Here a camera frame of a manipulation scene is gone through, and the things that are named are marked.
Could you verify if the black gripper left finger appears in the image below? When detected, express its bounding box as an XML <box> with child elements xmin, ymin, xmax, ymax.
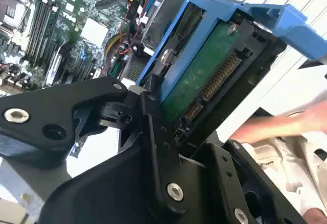
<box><xmin>0</xmin><ymin>77</ymin><xmax>191</xmax><ymax>214</ymax></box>

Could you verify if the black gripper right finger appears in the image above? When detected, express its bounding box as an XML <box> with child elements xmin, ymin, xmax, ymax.
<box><xmin>201</xmin><ymin>139</ymin><xmax>307</xmax><ymax>224</ymax></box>

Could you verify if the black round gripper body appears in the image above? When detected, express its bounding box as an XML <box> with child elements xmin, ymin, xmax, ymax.
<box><xmin>38</xmin><ymin>142</ymin><xmax>225</xmax><ymax>224</ymax></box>

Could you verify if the hard disk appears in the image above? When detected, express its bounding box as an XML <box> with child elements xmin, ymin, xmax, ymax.
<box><xmin>135</xmin><ymin>0</ymin><xmax>327</xmax><ymax>156</ymax></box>

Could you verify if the person's hand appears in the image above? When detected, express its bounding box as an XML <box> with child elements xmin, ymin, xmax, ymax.
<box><xmin>228</xmin><ymin>93</ymin><xmax>327</xmax><ymax>143</ymax></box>

